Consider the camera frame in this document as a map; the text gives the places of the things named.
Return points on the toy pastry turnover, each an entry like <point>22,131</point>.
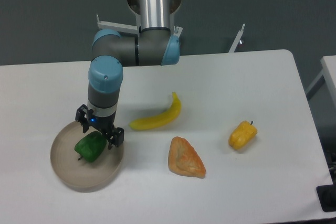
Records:
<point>184,160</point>

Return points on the yellow toy banana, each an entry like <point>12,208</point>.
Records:
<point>159,120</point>

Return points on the beige round plate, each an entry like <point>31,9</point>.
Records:
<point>79,174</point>

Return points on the yellow toy bell pepper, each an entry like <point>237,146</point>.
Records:
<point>242,135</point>

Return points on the black device at edge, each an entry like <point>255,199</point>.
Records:
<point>326,195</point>

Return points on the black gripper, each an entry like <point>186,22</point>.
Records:
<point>105,125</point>

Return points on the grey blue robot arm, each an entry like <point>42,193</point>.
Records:
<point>154,45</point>

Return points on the green toy bell pepper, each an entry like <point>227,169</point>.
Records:
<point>91,146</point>

